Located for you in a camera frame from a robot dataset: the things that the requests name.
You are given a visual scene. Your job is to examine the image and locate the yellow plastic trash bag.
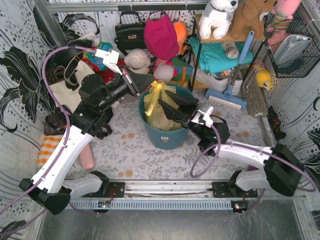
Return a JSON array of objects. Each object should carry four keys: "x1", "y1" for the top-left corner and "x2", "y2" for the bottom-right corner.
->
[{"x1": 143, "y1": 81, "x2": 182, "y2": 131}]

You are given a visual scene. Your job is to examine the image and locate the teal plastic trash bin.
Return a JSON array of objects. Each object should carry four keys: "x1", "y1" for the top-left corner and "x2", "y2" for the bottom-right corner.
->
[{"x1": 138, "y1": 83, "x2": 194, "y2": 150}]

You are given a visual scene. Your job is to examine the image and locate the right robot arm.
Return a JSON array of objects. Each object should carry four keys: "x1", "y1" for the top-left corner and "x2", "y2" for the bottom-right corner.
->
[{"x1": 157, "y1": 91, "x2": 305, "y2": 197}]

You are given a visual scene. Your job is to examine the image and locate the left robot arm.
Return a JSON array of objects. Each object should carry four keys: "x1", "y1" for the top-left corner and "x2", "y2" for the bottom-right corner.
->
[{"x1": 19, "y1": 67, "x2": 155, "y2": 215}]

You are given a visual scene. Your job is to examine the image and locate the magenta cloth bag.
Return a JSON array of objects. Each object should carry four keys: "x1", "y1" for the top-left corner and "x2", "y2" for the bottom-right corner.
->
[{"x1": 143, "y1": 13, "x2": 179, "y2": 60}]

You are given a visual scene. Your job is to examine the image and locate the cream canvas tote bag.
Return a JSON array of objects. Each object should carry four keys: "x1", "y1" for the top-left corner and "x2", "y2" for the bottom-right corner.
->
[{"x1": 47, "y1": 59, "x2": 97, "y2": 113}]

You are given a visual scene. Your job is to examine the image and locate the red cloth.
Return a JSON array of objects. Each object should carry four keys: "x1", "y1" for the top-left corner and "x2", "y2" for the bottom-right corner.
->
[{"x1": 96, "y1": 69, "x2": 116, "y2": 85}]

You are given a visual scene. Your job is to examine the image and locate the white fluffy plush lamb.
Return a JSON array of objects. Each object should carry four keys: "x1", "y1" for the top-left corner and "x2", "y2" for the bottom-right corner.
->
[{"x1": 124, "y1": 48, "x2": 151, "y2": 75}]

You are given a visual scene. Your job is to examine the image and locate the pink doll striped clothes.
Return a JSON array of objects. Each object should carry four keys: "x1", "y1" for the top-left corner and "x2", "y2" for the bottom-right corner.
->
[{"x1": 153, "y1": 58, "x2": 178, "y2": 83}]

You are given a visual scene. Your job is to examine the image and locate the rainbow striped cloth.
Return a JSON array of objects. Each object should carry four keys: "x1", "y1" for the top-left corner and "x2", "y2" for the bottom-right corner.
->
[{"x1": 168, "y1": 57, "x2": 194, "y2": 87}]

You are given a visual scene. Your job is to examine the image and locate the colourful patterned cloth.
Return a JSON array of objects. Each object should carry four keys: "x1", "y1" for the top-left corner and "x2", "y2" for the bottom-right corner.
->
[{"x1": 82, "y1": 41, "x2": 113, "y2": 72}]

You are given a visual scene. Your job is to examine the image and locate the blue lint roller mop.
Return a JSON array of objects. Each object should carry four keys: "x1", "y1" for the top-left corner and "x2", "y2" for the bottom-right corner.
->
[{"x1": 205, "y1": 30, "x2": 255, "y2": 111}]

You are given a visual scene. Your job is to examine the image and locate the black leather handbag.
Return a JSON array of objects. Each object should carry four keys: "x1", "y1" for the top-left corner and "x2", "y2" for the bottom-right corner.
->
[{"x1": 114, "y1": 11, "x2": 147, "y2": 56}]

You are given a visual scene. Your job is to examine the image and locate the teal folded cloth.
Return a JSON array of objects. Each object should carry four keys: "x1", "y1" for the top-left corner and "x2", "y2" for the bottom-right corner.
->
[{"x1": 188, "y1": 37, "x2": 254, "y2": 74}]

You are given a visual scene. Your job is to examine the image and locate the black hat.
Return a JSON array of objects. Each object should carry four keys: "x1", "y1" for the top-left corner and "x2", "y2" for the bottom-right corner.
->
[{"x1": 53, "y1": 39, "x2": 94, "y2": 67}]

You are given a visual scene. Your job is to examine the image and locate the black orange toy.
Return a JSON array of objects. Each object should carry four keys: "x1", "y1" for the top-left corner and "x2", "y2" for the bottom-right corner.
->
[{"x1": 267, "y1": 106, "x2": 287, "y2": 141}]

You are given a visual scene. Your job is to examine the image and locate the orange plush toy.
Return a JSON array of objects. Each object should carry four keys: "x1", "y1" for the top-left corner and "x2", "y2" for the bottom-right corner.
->
[{"x1": 173, "y1": 21, "x2": 187, "y2": 55}]

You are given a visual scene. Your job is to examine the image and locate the grey stuffed ball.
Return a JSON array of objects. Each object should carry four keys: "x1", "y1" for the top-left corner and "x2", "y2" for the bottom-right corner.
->
[{"x1": 221, "y1": 42, "x2": 239, "y2": 59}]

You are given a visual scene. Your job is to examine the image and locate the brown patterned handbag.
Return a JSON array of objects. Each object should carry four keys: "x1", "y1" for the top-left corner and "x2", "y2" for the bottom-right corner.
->
[{"x1": 43, "y1": 107, "x2": 114, "y2": 140}]

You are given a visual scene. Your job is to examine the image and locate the yellow plush duck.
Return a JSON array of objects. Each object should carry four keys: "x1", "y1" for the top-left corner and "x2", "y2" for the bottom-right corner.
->
[{"x1": 253, "y1": 61, "x2": 272, "y2": 91}]

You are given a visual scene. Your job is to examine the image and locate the pink soft object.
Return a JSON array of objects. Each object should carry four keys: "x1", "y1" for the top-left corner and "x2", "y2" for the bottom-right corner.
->
[{"x1": 79, "y1": 143, "x2": 95, "y2": 171}]

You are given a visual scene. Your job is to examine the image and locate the white plush dog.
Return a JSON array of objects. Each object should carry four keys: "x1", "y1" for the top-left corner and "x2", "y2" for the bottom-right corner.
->
[{"x1": 198, "y1": 0, "x2": 239, "y2": 40}]

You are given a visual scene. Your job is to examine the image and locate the orange white checked towel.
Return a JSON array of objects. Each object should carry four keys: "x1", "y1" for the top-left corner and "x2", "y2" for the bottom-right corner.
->
[{"x1": 37, "y1": 135, "x2": 63, "y2": 168}]

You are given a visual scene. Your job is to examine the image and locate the brown teddy bear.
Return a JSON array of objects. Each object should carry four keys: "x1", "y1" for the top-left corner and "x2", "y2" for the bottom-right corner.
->
[{"x1": 230, "y1": 0, "x2": 278, "y2": 39}]

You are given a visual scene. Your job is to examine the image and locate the silver foil pouch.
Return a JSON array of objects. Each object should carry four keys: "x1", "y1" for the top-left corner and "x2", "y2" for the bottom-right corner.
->
[{"x1": 273, "y1": 34, "x2": 313, "y2": 65}]

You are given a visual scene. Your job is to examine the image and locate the pink plush toy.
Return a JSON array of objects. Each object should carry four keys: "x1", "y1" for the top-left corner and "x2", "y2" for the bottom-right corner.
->
[{"x1": 270, "y1": 0, "x2": 301, "y2": 30}]

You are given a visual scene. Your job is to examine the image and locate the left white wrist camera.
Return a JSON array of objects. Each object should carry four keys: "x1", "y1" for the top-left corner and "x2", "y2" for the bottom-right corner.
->
[{"x1": 95, "y1": 49, "x2": 123, "y2": 76}]

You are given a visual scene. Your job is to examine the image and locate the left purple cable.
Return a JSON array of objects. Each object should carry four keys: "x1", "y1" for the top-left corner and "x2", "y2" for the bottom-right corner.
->
[{"x1": 0, "y1": 45, "x2": 98, "y2": 237}]

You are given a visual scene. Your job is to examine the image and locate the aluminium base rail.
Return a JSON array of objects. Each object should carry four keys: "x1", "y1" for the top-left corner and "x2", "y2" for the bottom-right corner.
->
[{"x1": 64, "y1": 179, "x2": 258, "y2": 201}]

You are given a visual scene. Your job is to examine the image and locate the black wire basket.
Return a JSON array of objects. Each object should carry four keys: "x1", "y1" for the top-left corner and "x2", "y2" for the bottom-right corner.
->
[{"x1": 264, "y1": 11, "x2": 320, "y2": 79}]

